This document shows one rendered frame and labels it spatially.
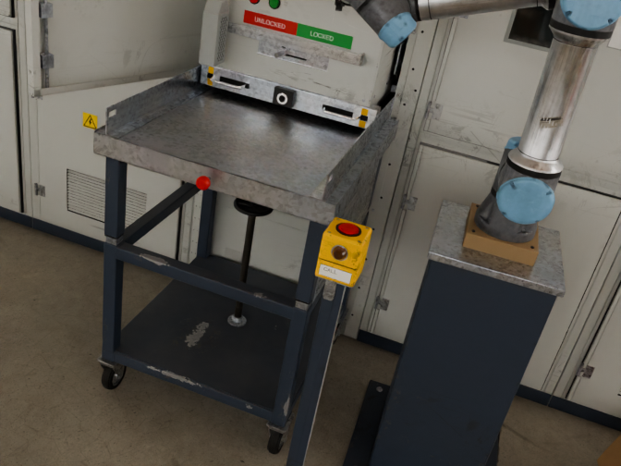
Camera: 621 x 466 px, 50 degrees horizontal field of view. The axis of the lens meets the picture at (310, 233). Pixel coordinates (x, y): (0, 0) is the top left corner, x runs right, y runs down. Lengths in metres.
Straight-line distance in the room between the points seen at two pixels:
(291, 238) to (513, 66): 0.94
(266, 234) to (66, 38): 0.94
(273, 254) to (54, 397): 0.86
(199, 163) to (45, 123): 1.19
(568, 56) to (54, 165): 1.94
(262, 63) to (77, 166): 0.98
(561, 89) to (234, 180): 0.72
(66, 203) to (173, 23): 0.94
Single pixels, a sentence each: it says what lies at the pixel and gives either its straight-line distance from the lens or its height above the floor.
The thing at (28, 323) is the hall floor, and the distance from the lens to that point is 2.45.
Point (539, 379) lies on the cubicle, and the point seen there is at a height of 0.11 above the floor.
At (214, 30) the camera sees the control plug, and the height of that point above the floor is 1.06.
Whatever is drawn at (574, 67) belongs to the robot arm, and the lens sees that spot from 1.41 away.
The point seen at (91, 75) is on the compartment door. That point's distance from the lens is 2.03.
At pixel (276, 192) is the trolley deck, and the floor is 0.83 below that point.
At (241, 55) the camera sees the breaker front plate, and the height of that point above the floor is 0.98.
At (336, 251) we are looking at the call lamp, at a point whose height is 0.88.
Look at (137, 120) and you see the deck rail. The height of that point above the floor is 0.85.
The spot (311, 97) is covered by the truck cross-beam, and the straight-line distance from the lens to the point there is 1.93.
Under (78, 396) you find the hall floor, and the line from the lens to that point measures 2.17.
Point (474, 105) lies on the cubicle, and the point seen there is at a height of 0.96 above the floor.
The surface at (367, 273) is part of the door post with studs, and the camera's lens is 2.34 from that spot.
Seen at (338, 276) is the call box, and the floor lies 0.82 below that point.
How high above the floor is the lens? 1.50
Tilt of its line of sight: 29 degrees down
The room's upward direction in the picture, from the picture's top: 11 degrees clockwise
